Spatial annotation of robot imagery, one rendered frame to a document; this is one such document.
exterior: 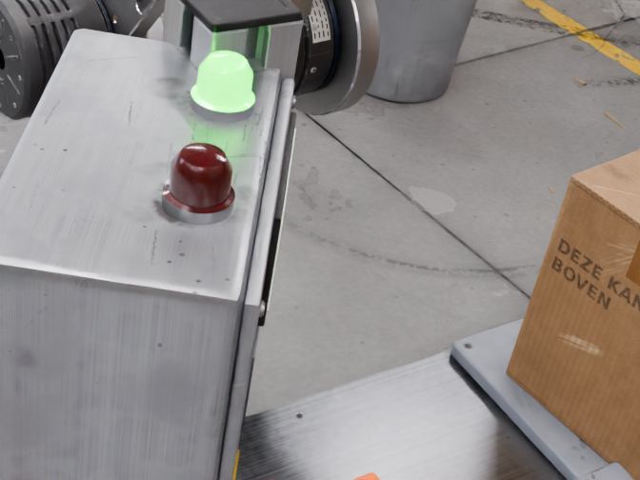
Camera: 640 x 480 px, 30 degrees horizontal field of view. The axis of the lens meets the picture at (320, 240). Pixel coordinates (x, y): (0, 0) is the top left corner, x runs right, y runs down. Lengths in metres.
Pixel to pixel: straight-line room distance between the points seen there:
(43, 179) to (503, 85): 3.36
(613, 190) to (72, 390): 0.83
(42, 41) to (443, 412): 0.74
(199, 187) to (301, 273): 2.38
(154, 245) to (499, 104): 3.26
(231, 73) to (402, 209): 2.61
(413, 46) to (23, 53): 1.94
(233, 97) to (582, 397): 0.86
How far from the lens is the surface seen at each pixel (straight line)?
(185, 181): 0.42
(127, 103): 0.49
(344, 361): 2.59
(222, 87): 0.47
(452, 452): 1.28
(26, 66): 1.65
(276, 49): 0.52
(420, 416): 1.30
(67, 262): 0.40
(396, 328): 2.70
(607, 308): 1.22
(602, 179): 1.20
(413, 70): 3.47
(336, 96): 1.30
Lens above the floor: 1.73
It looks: 36 degrees down
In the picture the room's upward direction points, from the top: 11 degrees clockwise
